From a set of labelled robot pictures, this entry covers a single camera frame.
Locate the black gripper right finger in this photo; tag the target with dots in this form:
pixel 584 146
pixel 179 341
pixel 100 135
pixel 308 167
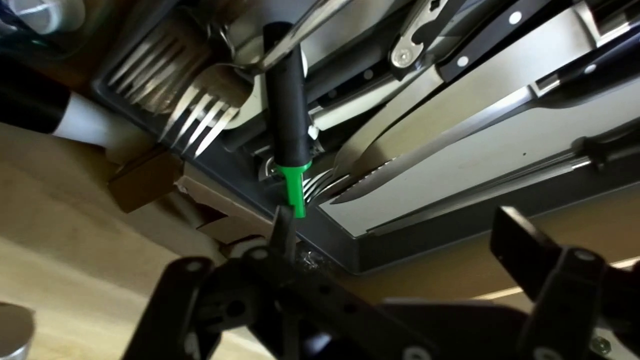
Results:
pixel 586 301

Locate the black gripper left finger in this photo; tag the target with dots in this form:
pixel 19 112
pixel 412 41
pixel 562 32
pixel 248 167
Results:
pixel 267 312

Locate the black peeler with green collar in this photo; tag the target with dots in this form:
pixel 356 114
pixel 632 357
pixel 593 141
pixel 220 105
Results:
pixel 287 101

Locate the wooden drawer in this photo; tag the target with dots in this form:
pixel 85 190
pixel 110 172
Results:
pixel 433 275

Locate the silver fork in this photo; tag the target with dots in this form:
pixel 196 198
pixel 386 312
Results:
pixel 323 185
pixel 207 106
pixel 142 67

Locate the dark grey cutlery tray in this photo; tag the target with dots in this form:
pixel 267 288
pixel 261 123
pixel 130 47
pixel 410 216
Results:
pixel 412 236

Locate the black and white bottle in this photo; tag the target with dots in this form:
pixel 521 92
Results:
pixel 40 103

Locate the silver bottle opener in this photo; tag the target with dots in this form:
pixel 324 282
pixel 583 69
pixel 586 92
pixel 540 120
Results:
pixel 416 41

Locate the white round cap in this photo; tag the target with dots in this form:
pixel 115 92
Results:
pixel 40 13

